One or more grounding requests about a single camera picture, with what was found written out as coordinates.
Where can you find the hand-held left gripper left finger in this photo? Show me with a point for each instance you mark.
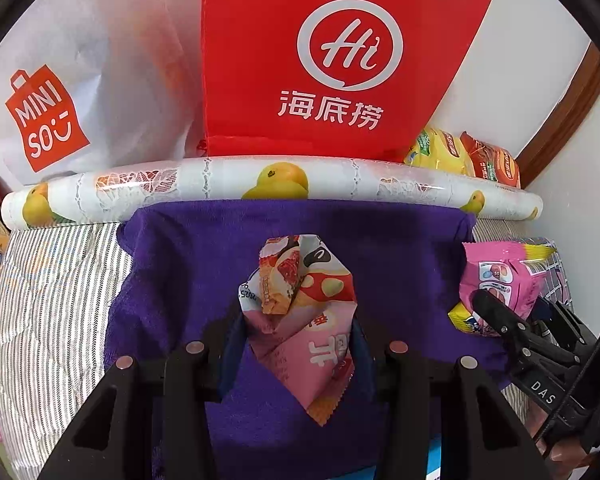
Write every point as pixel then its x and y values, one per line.
pixel 231 360

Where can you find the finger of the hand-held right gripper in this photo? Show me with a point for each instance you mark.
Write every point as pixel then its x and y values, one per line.
pixel 500 316
pixel 572 322

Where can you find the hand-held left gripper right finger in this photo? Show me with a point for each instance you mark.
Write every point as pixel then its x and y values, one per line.
pixel 362 357

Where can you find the large pink snack bag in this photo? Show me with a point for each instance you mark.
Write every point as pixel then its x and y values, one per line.
pixel 500 272

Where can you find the pink cartoon print snack packet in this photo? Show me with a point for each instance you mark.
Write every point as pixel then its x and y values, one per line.
pixel 300 360

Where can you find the purple towel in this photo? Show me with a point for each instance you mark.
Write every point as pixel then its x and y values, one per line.
pixel 180 270

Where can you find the blue box with white label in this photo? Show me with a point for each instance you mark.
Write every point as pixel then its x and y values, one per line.
pixel 442 460

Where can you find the orange snack bag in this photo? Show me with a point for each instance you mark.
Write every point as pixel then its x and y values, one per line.
pixel 497 162

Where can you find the yellow snack bag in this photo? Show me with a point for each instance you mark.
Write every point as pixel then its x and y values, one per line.
pixel 437 157

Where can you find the rolled duck-print mat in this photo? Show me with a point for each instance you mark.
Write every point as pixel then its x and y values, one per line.
pixel 330 180

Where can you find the striped bed sheet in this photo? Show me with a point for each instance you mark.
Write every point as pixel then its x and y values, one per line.
pixel 55 310

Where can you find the red paper bag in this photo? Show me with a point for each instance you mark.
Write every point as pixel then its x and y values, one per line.
pixel 260 60

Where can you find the white plastic shopping bag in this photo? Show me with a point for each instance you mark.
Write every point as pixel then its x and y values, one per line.
pixel 110 60

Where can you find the brown wooden door frame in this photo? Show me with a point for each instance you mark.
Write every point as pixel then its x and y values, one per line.
pixel 570 110

